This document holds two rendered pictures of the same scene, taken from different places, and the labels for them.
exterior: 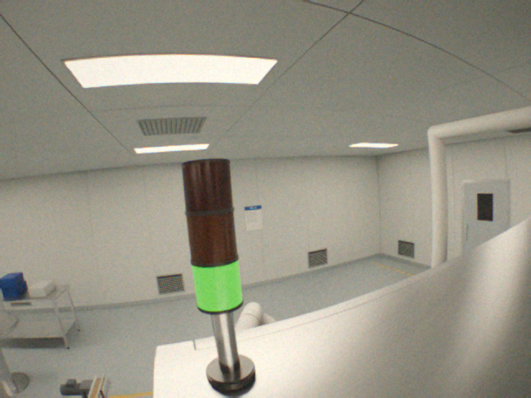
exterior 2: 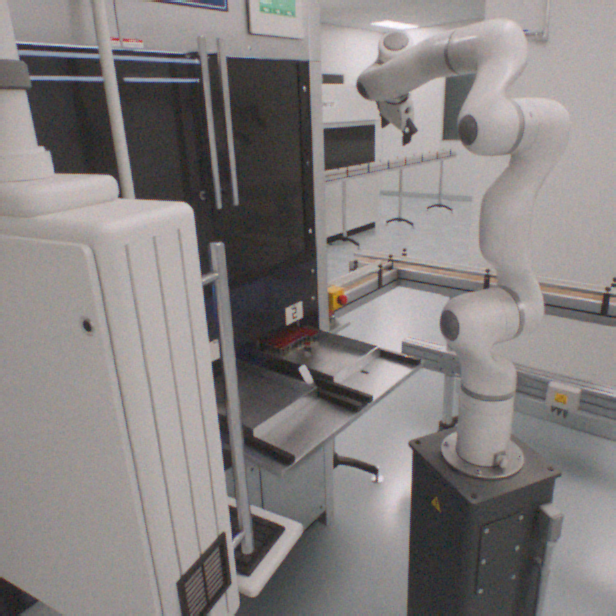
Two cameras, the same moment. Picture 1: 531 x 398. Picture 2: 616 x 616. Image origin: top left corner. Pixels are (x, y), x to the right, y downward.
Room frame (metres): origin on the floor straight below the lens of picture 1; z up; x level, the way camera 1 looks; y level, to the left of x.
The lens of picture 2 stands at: (1.85, -0.79, 1.66)
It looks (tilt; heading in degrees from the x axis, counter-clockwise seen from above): 21 degrees down; 150
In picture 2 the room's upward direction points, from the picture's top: 2 degrees counter-clockwise
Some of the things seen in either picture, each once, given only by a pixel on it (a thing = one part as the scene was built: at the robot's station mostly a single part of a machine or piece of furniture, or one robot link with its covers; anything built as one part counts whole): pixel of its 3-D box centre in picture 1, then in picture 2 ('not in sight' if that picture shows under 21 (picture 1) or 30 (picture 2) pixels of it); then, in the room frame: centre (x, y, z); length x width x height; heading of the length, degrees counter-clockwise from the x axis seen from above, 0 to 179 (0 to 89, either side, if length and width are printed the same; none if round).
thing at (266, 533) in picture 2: not in sight; (193, 517); (0.90, -0.56, 0.82); 0.40 x 0.14 x 0.02; 30
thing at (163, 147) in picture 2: not in sight; (130, 188); (0.56, -0.51, 1.51); 0.47 x 0.01 x 0.59; 110
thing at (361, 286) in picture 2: not in sight; (345, 289); (0.05, 0.44, 0.92); 0.69 x 0.16 x 0.16; 110
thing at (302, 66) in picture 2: not in sight; (309, 195); (0.35, 0.10, 1.40); 0.04 x 0.01 x 0.80; 110
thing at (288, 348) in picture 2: not in sight; (296, 344); (0.39, 0.00, 0.91); 0.18 x 0.02 x 0.05; 110
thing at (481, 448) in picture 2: not in sight; (484, 422); (1.13, 0.09, 0.95); 0.19 x 0.19 x 0.18
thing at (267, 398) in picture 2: not in sight; (243, 394); (0.59, -0.29, 0.90); 0.34 x 0.26 x 0.04; 20
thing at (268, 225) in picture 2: not in sight; (264, 167); (0.40, -0.08, 1.51); 0.43 x 0.01 x 0.59; 110
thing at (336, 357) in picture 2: not in sight; (316, 352); (0.47, 0.03, 0.90); 0.34 x 0.26 x 0.04; 20
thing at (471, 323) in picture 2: not in sight; (479, 343); (1.13, 0.06, 1.16); 0.19 x 0.12 x 0.24; 82
